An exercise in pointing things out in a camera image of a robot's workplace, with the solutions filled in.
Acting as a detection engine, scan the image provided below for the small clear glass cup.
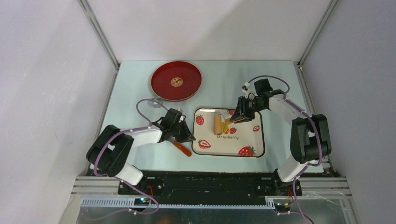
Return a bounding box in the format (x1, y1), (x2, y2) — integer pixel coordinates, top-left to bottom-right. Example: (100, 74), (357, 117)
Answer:
(151, 96), (163, 108)

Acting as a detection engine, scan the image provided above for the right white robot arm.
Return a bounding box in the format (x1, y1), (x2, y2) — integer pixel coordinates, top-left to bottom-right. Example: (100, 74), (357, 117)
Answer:
(229, 75), (332, 195)

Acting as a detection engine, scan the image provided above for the grey slotted cable duct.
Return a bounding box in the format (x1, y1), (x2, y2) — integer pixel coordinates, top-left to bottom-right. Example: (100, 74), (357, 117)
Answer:
(81, 197), (276, 209)

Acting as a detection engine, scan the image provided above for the yellow dough piece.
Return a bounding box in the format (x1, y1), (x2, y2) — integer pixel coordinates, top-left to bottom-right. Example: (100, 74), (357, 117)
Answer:
(221, 123), (229, 134)

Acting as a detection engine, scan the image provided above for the purple cable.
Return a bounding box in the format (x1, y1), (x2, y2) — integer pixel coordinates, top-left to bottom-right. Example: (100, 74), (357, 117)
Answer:
(93, 98), (174, 177)
(247, 75), (324, 224)

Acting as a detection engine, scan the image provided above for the strawberry print tray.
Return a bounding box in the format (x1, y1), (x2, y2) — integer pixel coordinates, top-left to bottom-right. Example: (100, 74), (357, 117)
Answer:
(191, 108), (265, 157)

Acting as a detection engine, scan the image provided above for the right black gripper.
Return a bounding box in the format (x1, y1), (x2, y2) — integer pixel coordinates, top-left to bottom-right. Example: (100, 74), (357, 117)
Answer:
(230, 96), (266, 124)

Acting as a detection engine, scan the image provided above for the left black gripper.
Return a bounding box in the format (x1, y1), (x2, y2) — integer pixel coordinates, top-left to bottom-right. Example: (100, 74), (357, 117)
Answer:
(170, 119), (194, 143)

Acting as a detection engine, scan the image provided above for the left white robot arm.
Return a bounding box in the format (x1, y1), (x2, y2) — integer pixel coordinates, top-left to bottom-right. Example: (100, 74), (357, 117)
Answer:
(86, 109), (196, 194)

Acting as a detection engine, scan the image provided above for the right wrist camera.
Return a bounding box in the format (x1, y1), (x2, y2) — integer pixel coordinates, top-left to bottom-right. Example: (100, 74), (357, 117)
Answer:
(242, 82), (251, 93)

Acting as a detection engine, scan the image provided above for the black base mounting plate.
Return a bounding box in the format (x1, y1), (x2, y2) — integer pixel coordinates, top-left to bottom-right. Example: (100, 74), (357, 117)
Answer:
(136, 170), (302, 206)

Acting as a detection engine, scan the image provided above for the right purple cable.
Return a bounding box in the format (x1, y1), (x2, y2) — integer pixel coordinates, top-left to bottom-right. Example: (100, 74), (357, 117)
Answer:
(247, 75), (324, 224)

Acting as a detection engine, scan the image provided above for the orange handled spatula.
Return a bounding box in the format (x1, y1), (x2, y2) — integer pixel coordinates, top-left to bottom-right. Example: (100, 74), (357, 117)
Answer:
(168, 139), (192, 157)

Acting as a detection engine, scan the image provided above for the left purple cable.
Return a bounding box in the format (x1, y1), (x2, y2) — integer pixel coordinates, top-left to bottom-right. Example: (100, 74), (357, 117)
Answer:
(93, 98), (174, 177)

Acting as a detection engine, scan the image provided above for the round red plate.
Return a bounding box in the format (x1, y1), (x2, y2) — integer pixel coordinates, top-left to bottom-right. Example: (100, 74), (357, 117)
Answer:
(150, 61), (202, 102)

